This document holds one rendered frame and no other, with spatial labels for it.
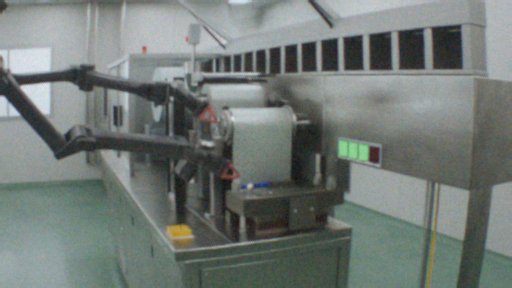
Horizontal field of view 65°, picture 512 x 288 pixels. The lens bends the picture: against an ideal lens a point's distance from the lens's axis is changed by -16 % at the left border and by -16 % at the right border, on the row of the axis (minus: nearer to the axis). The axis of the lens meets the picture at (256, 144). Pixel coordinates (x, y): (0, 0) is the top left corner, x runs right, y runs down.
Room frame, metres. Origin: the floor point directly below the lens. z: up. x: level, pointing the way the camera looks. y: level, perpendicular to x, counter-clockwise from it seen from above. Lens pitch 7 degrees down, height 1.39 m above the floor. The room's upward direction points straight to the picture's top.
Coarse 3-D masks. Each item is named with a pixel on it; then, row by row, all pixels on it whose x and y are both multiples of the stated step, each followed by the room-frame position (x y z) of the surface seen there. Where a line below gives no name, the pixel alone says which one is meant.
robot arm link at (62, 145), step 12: (0, 72) 1.13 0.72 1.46; (0, 84) 1.14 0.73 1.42; (12, 84) 1.19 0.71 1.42; (12, 96) 1.20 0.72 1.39; (24, 96) 1.23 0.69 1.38; (24, 108) 1.24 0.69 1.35; (36, 108) 1.27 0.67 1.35; (36, 120) 1.27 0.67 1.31; (48, 120) 1.32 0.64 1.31; (36, 132) 1.29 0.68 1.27; (48, 132) 1.31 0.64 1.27; (60, 132) 1.37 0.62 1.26; (72, 132) 1.38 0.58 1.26; (84, 132) 1.38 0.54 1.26; (48, 144) 1.32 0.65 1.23; (60, 144) 1.33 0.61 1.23; (72, 144) 1.35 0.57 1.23; (60, 156) 1.34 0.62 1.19
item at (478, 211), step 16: (320, 160) 2.07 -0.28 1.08; (336, 160) 2.05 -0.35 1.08; (480, 192) 1.21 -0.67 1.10; (480, 208) 1.20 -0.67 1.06; (480, 224) 1.20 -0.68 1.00; (464, 240) 1.25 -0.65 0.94; (480, 240) 1.21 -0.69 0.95; (464, 256) 1.24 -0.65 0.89; (480, 256) 1.22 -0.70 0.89; (464, 272) 1.23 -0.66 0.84; (480, 272) 1.22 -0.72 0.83
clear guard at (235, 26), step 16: (192, 0) 2.47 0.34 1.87; (208, 0) 2.34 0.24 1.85; (224, 0) 2.22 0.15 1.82; (240, 0) 2.12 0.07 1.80; (256, 0) 2.02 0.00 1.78; (272, 0) 1.92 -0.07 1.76; (288, 0) 1.84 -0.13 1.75; (304, 0) 1.76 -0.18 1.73; (208, 16) 2.56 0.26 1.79; (224, 16) 2.42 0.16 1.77; (240, 16) 2.29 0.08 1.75; (256, 16) 2.18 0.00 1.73; (272, 16) 2.07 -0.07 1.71; (288, 16) 1.97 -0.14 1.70; (304, 16) 1.88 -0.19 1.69; (320, 16) 1.80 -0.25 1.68; (224, 32) 2.64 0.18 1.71; (240, 32) 2.49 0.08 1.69; (256, 32) 2.36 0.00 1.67
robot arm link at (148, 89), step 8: (80, 64) 1.77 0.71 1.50; (88, 64) 1.78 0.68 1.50; (88, 72) 1.75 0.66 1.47; (96, 72) 1.77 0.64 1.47; (88, 80) 1.75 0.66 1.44; (96, 80) 1.74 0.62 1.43; (104, 80) 1.72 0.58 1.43; (112, 80) 1.71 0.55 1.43; (120, 80) 1.70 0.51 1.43; (128, 80) 1.70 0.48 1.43; (136, 80) 1.71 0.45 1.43; (80, 88) 1.79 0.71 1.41; (88, 88) 1.77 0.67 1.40; (112, 88) 1.72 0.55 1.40; (120, 88) 1.70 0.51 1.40; (128, 88) 1.69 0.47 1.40; (136, 88) 1.68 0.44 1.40; (144, 88) 1.66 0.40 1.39; (152, 88) 1.66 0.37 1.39; (160, 88) 1.65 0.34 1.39; (144, 96) 1.67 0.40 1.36; (152, 96) 1.66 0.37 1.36; (160, 96) 1.65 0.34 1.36
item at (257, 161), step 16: (240, 144) 1.72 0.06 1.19; (256, 144) 1.74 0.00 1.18; (272, 144) 1.77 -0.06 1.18; (288, 144) 1.80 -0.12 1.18; (240, 160) 1.72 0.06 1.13; (256, 160) 1.74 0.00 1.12; (272, 160) 1.77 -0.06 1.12; (288, 160) 1.80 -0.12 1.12; (240, 176) 1.72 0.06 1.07; (256, 176) 1.74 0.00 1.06; (272, 176) 1.77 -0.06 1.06; (288, 176) 1.80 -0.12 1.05
